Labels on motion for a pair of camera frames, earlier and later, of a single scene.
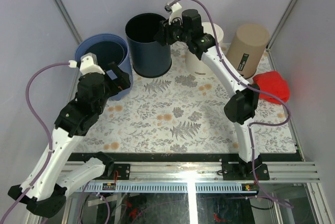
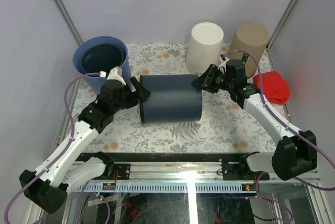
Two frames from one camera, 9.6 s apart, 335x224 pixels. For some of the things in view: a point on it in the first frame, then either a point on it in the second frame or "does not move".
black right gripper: (165, 31) to (204, 82)
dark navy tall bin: (145, 56) to (174, 98)
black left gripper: (122, 81) to (142, 93)
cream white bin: (194, 66) does not move
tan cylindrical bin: (247, 47) does not move
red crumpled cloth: (273, 83) does not move
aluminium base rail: (192, 178) does not move
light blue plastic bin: (124, 64) does not move
